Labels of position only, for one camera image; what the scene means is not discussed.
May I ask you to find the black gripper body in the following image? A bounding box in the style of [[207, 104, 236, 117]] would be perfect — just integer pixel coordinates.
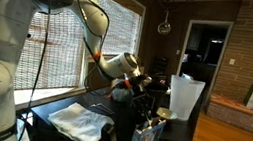
[[126, 73, 161, 119]]

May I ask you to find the small pale bowl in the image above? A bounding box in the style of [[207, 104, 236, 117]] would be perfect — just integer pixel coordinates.
[[155, 105, 179, 122]]

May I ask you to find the black waste bin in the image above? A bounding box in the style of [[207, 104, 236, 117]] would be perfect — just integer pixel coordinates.
[[141, 79, 170, 121]]

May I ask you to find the green white snack pouch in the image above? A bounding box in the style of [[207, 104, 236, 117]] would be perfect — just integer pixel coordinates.
[[110, 85, 134, 104]]

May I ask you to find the dark wooden rack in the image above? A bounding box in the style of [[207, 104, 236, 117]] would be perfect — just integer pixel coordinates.
[[150, 55, 171, 78]]

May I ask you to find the white translucent waste bin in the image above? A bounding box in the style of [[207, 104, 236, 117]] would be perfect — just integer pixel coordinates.
[[165, 74, 207, 124]]

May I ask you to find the metal serving fork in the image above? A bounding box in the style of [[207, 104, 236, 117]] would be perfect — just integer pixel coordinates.
[[93, 101, 116, 115]]

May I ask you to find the large white folded cloth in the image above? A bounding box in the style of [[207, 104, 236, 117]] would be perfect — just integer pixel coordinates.
[[43, 98, 118, 141]]

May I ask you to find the small bamboo window blind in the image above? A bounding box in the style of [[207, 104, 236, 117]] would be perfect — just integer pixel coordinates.
[[87, 0, 145, 62]]

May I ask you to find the hanging glass globe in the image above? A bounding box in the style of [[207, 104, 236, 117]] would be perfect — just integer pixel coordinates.
[[156, 8, 175, 37]]

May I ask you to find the large bamboo window blind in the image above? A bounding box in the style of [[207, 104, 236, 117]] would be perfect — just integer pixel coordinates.
[[0, 0, 92, 108]]

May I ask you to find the white door frame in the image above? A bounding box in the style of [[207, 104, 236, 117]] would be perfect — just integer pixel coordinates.
[[172, 15, 235, 109]]

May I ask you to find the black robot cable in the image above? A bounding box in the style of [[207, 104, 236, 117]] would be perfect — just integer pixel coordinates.
[[0, 0, 145, 141]]

